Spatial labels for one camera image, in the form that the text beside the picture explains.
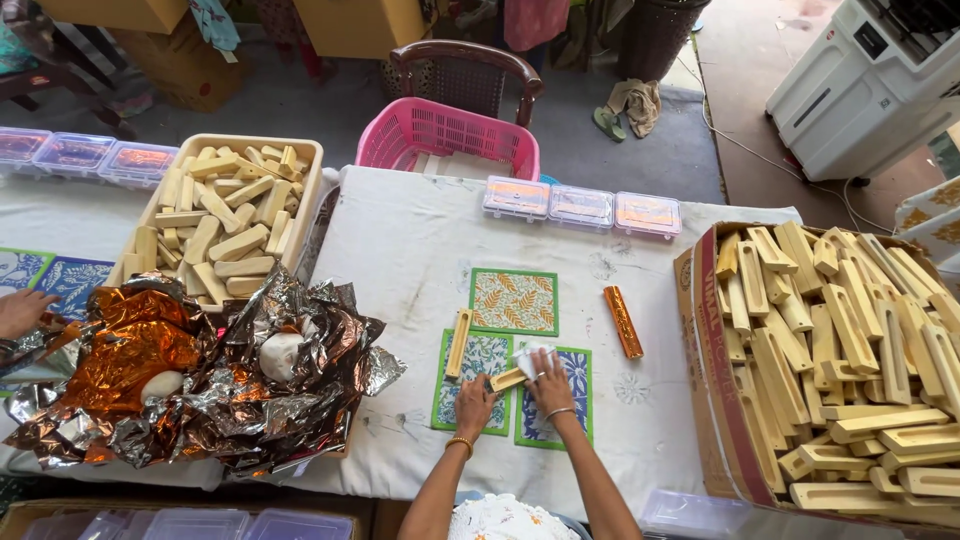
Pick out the person's right hand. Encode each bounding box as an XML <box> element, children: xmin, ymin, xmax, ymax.
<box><xmin>522</xmin><ymin>346</ymin><xmax>578</xmax><ymax>421</ymax></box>

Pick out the person's left hand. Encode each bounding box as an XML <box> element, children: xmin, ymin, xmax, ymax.
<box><xmin>454</xmin><ymin>373</ymin><xmax>501</xmax><ymax>442</ymax></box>

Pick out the small pale wooden block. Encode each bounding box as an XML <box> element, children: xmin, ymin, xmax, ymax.
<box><xmin>487</xmin><ymin>366</ymin><xmax>529</xmax><ymax>393</ymax></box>

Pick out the blue floral coaster green border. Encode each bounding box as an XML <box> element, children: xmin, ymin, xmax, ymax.
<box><xmin>430</xmin><ymin>328</ymin><xmax>516</xmax><ymax>438</ymax></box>

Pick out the blue flower coaster green border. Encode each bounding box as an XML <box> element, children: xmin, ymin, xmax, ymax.
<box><xmin>513</xmin><ymin>343</ymin><xmax>594</xmax><ymax>452</ymax></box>

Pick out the slotted wooden holder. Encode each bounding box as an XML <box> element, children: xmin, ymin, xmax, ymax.
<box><xmin>444</xmin><ymin>306</ymin><xmax>475</xmax><ymax>381</ymax></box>

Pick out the orange leaf coaster green border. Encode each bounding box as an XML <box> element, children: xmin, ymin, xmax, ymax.
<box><xmin>468</xmin><ymin>267</ymin><xmax>560</xmax><ymax>338</ymax></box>

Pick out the copper foil wrapped bar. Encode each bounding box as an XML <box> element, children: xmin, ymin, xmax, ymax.
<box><xmin>603</xmin><ymin>284</ymin><xmax>645</xmax><ymax>360</ymax></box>

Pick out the white table cloth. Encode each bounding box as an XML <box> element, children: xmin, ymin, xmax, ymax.
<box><xmin>0</xmin><ymin>164</ymin><xmax>805</xmax><ymax>522</ymax></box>

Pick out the person's white floral clothing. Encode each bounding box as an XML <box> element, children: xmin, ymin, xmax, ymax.
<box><xmin>447</xmin><ymin>492</ymin><xmax>594</xmax><ymax>540</ymax></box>

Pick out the brown cardboard carton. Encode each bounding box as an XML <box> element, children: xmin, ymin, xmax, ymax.
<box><xmin>672</xmin><ymin>220</ymin><xmax>960</xmax><ymax>531</ymax></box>

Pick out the clear plastic box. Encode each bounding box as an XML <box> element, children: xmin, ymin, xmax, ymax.
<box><xmin>0</xmin><ymin>126</ymin><xmax>54</xmax><ymax>172</ymax></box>
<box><xmin>31</xmin><ymin>132</ymin><xmax>118</xmax><ymax>180</ymax></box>
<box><xmin>547</xmin><ymin>183</ymin><xmax>616</xmax><ymax>231</ymax></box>
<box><xmin>97</xmin><ymin>141</ymin><xmax>181</xmax><ymax>189</ymax></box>
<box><xmin>481</xmin><ymin>175</ymin><xmax>552</xmax><ymax>223</ymax></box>
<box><xmin>639</xmin><ymin>489</ymin><xmax>755</xmax><ymax>540</ymax></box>
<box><xmin>613</xmin><ymin>191</ymin><xmax>683</xmax><ymax>240</ymax></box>

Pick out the heap of copper silver foil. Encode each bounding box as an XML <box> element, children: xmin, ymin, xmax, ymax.
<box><xmin>2</xmin><ymin>264</ymin><xmax>408</xmax><ymax>481</ymax></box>

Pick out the green slipper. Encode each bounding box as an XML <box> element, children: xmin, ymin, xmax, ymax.
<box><xmin>592</xmin><ymin>105</ymin><xmax>628</xmax><ymax>144</ymax></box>

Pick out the pink plastic basket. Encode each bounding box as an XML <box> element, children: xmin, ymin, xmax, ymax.
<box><xmin>354</xmin><ymin>96</ymin><xmax>542</xmax><ymax>182</ymax></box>

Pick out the beige plastic tray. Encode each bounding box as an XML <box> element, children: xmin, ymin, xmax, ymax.
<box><xmin>105</xmin><ymin>133</ymin><xmax>325</xmax><ymax>315</ymax></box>

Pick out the pile of slotted wooden holders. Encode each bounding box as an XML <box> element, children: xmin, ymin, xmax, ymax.
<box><xmin>712</xmin><ymin>219</ymin><xmax>960</xmax><ymax>519</ymax></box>

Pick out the beige crumpled rag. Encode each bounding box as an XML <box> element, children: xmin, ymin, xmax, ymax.
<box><xmin>606</xmin><ymin>78</ymin><xmax>663</xmax><ymax>140</ymax></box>

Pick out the carton of clear plastic boxes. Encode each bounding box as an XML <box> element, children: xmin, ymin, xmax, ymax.
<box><xmin>0</xmin><ymin>498</ymin><xmax>376</xmax><ymax>540</ymax></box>

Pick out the pile of plain wooden blocks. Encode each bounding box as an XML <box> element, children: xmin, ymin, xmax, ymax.
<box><xmin>121</xmin><ymin>144</ymin><xmax>310</xmax><ymax>306</ymax></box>

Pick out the brown plastic chair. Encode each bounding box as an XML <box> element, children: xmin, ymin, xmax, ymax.
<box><xmin>388</xmin><ymin>39</ymin><xmax>546</xmax><ymax>129</ymax></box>

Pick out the pink hanging cloth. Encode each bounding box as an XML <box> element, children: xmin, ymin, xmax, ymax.
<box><xmin>502</xmin><ymin>0</ymin><xmax>571</xmax><ymax>54</ymax></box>

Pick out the dark woven bin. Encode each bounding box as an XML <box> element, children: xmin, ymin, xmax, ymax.
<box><xmin>616</xmin><ymin>0</ymin><xmax>712</xmax><ymax>84</ymax></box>

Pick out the yellow cardboard box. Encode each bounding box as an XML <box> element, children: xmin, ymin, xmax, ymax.
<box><xmin>292</xmin><ymin>0</ymin><xmax>430</xmax><ymax>61</ymax></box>
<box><xmin>37</xmin><ymin>0</ymin><xmax>190</xmax><ymax>36</ymax></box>

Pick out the white gold patterned fabric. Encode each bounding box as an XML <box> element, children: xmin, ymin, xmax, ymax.
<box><xmin>894</xmin><ymin>174</ymin><xmax>960</xmax><ymax>280</ymax></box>

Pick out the blue leaf print coaster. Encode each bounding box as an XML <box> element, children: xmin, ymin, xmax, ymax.
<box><xmin>33</xmin><ymin>256</ymin><xmax>117</xmax><ymax>324</ymax></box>

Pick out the white air cooler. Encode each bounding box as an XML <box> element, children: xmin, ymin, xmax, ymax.
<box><xmin>765</xmin><ymin>0</ymin><xmax>960</xmax><ymax>183</ymax></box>

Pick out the brown cardboard box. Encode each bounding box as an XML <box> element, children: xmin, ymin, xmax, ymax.
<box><xmin>108</xmin><ymin>15</ymin><xmax>252</xmax><ymax>114</ymax></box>

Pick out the blue white print coaster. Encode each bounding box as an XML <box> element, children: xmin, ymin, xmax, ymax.
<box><xmin>0</xmin><ymin>246</ymin><xmax>57</xmax><ymax>298</ymax></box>

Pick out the white power cable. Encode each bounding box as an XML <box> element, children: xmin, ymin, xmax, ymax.
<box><xmin>697</xmin><ymin>45</ymin><xmax>897</xmax><ymax>235</ymax></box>

